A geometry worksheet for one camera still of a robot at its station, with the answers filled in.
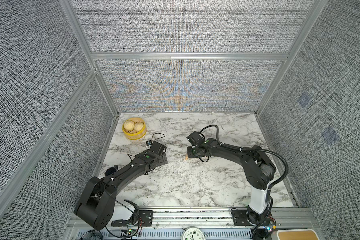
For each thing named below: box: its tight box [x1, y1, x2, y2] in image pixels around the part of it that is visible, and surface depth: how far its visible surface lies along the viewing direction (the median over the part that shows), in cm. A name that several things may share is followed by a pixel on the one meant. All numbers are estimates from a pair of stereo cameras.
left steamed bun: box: [124, 120, 135, 131], surface depth 106 cm
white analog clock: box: [181, 226, 206, 240], surface depth 67 cm
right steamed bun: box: [133, 122, 144, 132], surface depth 106 cm
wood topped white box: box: [276, 229, 320, 240], surface depth 67 cm
